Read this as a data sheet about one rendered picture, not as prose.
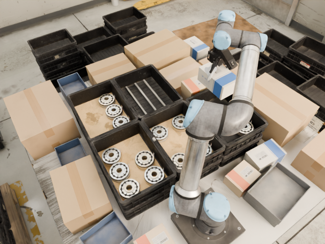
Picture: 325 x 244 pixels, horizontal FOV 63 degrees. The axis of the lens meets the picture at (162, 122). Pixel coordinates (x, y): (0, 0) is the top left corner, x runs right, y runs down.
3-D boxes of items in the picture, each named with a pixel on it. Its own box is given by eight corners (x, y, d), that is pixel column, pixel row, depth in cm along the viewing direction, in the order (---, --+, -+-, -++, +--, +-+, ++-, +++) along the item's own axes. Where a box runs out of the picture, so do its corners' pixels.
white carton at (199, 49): (208, 56, 219) (209, 47, 213) (197, 61, 215) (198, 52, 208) (193, 44, 230) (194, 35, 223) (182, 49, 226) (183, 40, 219)
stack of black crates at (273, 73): (297, 109, 256) (312, 83, 230) (276, 123, 246) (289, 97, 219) (266, 86, 277) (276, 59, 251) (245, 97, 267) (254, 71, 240)
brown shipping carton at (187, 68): (188, 72, 207) (189, 55, 195) (206, 88, 196) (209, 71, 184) (156, 88, 197) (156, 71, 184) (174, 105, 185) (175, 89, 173)
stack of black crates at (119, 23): (137, 40, 332) (133, 5, 298) (149, 52, 317) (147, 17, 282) (108, 51, 319) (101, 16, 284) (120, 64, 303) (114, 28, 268)
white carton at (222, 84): (237, 91, 144) (241, 79, 137) (220, 100, 140) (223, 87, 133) (213, 71, 155) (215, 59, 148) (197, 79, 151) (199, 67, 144)
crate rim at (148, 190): (177, 176, 127) (178, 174, 126) (121, 207, 118) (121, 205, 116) (140, 121, 149) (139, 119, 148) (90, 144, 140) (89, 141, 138)
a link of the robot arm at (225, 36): (240, 38, 107) (243, 24, 114) (213, 33, 109) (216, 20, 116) (236, 54, 113) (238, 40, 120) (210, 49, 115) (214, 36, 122)
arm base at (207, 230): (231, 223, 129) (236, 217, 121) (208, 242, 124) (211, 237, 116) (211, 198, 136) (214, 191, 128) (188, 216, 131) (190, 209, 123)
